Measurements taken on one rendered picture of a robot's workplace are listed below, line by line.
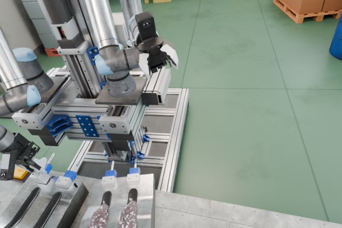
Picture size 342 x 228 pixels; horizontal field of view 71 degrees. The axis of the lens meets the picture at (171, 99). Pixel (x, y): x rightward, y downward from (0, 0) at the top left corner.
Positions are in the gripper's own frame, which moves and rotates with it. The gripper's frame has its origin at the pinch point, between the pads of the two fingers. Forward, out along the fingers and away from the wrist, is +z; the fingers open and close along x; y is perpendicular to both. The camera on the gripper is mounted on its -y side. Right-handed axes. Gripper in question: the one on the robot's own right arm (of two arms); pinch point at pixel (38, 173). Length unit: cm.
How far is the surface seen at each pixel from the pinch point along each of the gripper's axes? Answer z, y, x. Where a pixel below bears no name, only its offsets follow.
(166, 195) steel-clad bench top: 22, 5, -50
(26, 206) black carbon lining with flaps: 4.1, -12.6, 0.4
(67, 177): 4.0, 0.9, -12.3
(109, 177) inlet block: 10.4, 5.7, -27.7
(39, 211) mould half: 4.5, -13.4, -7.0
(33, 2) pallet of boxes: 13, 250, 216
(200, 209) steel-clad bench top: 23, 2, -66
